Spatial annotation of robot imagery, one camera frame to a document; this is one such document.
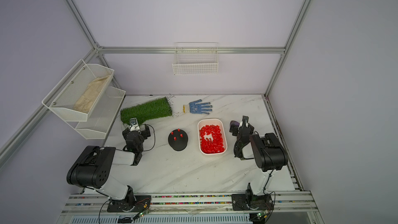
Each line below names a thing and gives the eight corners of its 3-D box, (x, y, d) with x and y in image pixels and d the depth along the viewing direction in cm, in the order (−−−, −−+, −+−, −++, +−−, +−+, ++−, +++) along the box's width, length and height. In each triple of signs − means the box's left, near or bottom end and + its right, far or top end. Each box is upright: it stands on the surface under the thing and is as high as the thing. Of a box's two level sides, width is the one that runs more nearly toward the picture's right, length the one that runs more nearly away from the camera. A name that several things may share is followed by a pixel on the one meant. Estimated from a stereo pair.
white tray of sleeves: (197, 157, 90) (196, 153, 86) (198, 123, 106) (197, 118, 102) (227, 157, 90) (228, 153, 86) (223, 123, 106) (224, 118, 102)
